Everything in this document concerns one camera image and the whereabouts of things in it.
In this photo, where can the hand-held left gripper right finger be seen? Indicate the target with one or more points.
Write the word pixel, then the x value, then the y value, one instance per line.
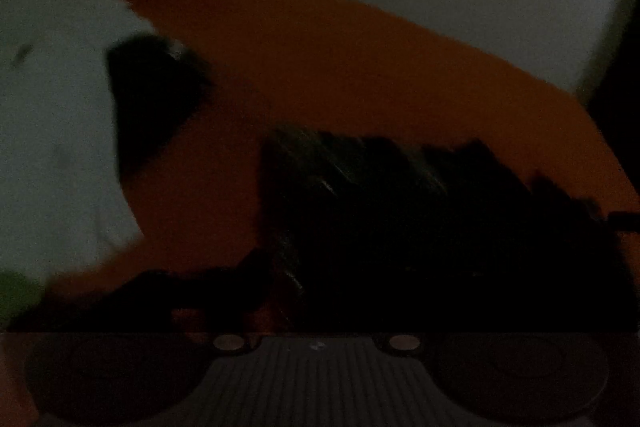
pixel 360 217

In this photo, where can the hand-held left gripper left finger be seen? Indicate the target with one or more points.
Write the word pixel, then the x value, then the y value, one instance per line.
pixel 282 207

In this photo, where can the orange cloth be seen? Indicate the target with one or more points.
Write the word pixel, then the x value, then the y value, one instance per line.
pixel 350 67

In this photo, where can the black object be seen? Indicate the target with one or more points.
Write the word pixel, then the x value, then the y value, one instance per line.
pixel 150 107

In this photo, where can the green object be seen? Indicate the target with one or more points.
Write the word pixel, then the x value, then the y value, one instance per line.
pixel 17 297

